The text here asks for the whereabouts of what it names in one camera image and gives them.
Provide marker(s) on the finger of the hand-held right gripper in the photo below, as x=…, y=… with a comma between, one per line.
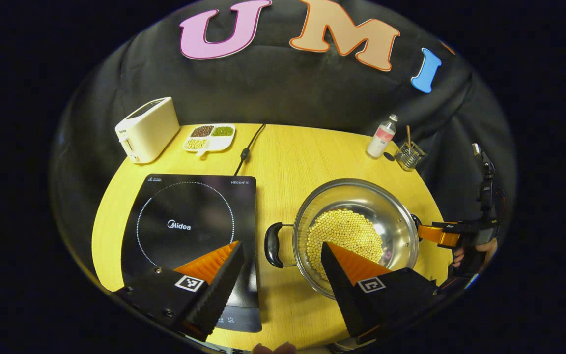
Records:
x=440, y=236

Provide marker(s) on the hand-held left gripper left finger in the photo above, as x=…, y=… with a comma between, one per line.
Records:
x=221, y=290

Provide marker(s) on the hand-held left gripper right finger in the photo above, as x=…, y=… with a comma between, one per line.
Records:
x=342, y=290

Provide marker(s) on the stainless steel pot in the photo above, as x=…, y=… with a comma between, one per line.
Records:
x=361, y=196

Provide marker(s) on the black induction cooktop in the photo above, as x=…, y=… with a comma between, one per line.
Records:
x=189, y=196

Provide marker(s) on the pile of yellow soybeans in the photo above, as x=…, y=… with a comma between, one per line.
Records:
x=347, y=231

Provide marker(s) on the small black bottle cap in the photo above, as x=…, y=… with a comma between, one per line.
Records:
x=389, y=157

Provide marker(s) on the thin wooden stick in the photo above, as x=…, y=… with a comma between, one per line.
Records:
x=409, y=137

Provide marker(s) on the small clear pink-label bottle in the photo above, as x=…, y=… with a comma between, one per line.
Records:
x=381, y=140

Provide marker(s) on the white divided dish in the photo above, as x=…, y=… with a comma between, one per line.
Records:
x=221, y=143

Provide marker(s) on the small heap of soybeans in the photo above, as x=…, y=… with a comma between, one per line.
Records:
x=195, y=143

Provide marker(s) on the heap of green mung beans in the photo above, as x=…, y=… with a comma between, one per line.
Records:
x=223, y=131

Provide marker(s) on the heap of red beans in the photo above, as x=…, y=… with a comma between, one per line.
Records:
x=202, y=131

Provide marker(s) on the white toaster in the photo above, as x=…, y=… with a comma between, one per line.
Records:
x=148, y=130

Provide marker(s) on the black backdrop cloth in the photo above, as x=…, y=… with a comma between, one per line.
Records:
x=288, y=93

